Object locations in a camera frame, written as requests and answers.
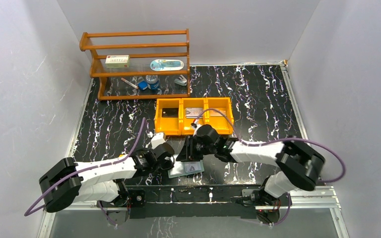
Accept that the green card holder wallet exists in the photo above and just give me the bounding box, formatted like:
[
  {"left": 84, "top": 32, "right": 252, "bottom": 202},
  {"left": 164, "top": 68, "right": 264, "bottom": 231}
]
[{"left": 168, "top": 161, "right": 204, "bottom": 179}]

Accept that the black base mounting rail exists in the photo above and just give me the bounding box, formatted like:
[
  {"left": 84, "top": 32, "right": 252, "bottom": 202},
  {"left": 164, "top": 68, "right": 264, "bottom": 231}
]
[{"left": 97, "top": 184, "right": 293, "bottom": 220}]

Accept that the blue blister pack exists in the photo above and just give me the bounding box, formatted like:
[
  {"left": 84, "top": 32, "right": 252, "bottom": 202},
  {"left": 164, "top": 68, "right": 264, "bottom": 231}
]
[{"left": 150, "top": 59, "right": 185, "bottom": 71}]

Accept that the orange wooden shelf rack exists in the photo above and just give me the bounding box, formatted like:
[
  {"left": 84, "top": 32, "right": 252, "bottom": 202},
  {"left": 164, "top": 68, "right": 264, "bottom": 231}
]
[{"left": 79, "top": 29, "right": 191, "bottom": 101}]

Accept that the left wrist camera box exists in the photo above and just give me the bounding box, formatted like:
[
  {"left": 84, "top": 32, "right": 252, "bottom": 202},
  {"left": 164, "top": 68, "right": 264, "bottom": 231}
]
[{"left": 150, "top": 132, "right": 166, "bottom": 149}]

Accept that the white marker pen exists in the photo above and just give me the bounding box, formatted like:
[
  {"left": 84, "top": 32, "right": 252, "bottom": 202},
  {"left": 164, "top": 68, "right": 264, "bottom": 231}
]
[{"left": 121, "top": 77, "right": 139, "bottom": 89}]

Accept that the white red box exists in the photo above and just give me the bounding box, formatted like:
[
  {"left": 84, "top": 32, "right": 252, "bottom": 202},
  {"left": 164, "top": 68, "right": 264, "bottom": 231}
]
[{"left": 105, "top": 55, "right": 130, "bottom": 68}]

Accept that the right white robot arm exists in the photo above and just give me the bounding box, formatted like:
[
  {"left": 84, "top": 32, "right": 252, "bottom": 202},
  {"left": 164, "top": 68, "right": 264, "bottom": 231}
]
[{"left": 175, "top": 124, "right": 325, "bottom": 198}]

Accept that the black VIP card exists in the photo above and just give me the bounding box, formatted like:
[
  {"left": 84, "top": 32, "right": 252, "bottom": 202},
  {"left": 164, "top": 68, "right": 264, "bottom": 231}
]
[{"left": 161, "top": 108, "right": 179, "bottom": 118}]

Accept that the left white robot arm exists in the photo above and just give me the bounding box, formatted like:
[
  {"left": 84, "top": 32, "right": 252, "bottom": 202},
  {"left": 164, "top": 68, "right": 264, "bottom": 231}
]
[{"left": 39, "top": 143, "right": 175, "bottom": 213}]

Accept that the bronze card in bin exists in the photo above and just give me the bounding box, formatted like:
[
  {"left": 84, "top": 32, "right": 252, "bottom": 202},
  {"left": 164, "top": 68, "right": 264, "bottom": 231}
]
[{"left": 210, "top": 108, "right": 227, "bottom": 117}]

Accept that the blue white jar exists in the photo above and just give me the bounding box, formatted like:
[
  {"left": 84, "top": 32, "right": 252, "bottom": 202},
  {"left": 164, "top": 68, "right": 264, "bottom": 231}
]
[{"left": 145, "top": 75, "right": 160, "bottom": 91}]

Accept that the yellow three-compartment bin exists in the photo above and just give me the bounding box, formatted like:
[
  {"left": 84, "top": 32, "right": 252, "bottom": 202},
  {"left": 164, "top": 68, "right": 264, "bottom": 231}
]
[{"left": 154, "top": 97, "right": 234, "bottom": 136}]

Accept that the small blue block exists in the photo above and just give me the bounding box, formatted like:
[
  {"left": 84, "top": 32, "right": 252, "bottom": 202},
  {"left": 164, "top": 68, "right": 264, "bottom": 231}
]
[{"left": 137, "top": 81, "right": 148, "bottom": 91}]

